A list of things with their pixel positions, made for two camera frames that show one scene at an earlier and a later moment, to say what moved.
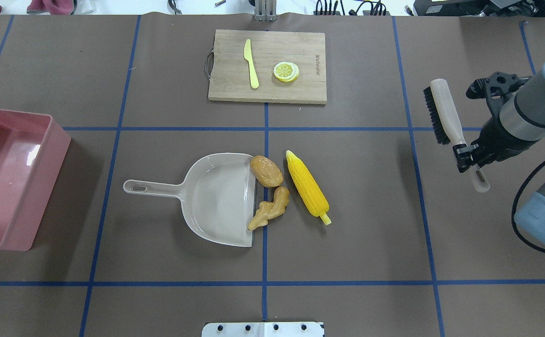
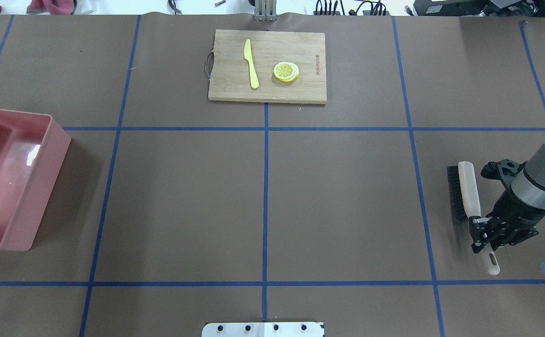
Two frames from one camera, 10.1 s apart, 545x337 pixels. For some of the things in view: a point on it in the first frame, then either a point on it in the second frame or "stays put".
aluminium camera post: x=265 y=10 stays put
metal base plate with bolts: x=263 y=329 stays put
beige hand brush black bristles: x=448 y=128 → x=465 y=204
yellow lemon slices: x=286 y=71 stays put
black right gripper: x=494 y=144 → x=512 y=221
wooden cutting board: x=229 y=74 stays put
